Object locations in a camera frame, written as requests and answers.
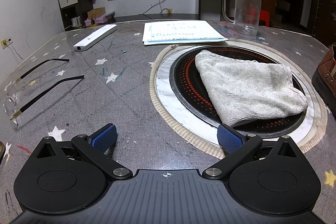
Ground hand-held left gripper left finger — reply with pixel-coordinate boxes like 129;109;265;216
36;124;133;180

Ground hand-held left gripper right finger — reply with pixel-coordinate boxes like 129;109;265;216
202;123;300;180

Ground brown leather shoe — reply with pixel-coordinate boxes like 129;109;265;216
312;43;336;119

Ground grey folded towel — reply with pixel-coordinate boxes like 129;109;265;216
195;50;308;128

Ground grey star-print tablecloth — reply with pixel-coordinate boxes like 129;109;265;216
0;20;336;224

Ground round black induction cooktop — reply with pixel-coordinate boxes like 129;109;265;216
169;46;314;139

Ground rimless eyeglasses with black temples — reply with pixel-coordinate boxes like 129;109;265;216
3;58;85;127

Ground long white portable device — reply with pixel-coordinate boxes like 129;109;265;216
73;24;117;51

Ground pink flat box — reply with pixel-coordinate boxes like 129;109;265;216
84;11;116;26

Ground stack of lined paper sheets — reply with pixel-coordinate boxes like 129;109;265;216
142;20;229;45

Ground cardboard box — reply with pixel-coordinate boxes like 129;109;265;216
87;7;106;18

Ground black television bench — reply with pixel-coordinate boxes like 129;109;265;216
115;14;200;24

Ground red plastic stool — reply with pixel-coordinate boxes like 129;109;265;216
260;10;271;26

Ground clear glass mug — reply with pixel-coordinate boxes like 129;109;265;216
223;0;262;36

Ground marble ring with rope trim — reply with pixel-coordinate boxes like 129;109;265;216
149;39;328;160

